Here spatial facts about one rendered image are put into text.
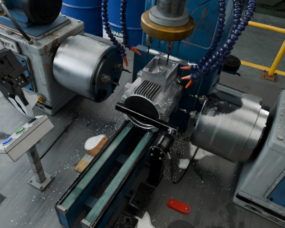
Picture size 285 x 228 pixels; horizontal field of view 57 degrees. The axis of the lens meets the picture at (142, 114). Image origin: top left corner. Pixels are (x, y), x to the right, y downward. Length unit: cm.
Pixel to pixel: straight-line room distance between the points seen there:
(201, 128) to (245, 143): 14
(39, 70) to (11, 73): 32
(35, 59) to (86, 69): 23
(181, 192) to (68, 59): 67
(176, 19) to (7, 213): 85
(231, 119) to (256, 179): 22
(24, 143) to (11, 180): 29
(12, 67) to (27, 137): 22
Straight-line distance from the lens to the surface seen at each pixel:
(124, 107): 99
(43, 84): 121
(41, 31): 118
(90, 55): 104
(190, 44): 114
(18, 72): 88
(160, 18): 87
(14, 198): 108
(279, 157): 89
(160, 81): 97
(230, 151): 92
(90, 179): 93
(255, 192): 103
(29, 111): 89
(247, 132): 89
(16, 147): 86
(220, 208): 107
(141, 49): 110
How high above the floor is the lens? 170
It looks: 44 degrees down
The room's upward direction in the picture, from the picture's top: 7 degrees clockwise
